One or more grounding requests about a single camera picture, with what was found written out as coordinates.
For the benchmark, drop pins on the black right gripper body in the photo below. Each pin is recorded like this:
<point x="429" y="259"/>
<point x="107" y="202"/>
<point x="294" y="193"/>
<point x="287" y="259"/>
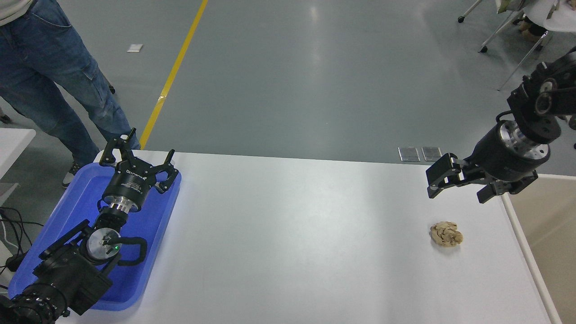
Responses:
<point x="499" y="157"/>

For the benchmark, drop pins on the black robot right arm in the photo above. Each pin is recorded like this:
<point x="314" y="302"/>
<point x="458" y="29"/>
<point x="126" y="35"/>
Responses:
<point x="531" y="103"/>

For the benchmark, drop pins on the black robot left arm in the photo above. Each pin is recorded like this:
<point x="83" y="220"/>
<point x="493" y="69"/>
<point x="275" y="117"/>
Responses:
<point x="67" y="270"/>

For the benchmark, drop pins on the large pale bin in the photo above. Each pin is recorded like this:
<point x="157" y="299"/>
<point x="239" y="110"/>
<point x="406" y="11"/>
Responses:
<point x="549" y="216"/>

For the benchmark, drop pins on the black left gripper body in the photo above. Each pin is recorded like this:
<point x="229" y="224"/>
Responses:
<point x="128" y="184"/>

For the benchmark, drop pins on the white side table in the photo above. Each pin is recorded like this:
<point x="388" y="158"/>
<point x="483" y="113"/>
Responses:
<point x="13" y="144"/>

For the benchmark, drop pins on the blue plastic tray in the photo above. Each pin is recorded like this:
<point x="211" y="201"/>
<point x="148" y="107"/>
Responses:
<point x="148" y="234"/>

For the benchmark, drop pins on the silver floor plate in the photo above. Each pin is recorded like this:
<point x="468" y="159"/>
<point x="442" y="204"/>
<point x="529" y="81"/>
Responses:
<point x="409" y="154"/>
<point x="432" y="154"/>

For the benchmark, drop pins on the white rolling chair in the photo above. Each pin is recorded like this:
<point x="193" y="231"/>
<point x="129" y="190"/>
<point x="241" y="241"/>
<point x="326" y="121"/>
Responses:
<point x="495" y="33"/>

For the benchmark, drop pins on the grey rolling chair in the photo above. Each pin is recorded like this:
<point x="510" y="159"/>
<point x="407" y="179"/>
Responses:
<point x="5" y="119"/>

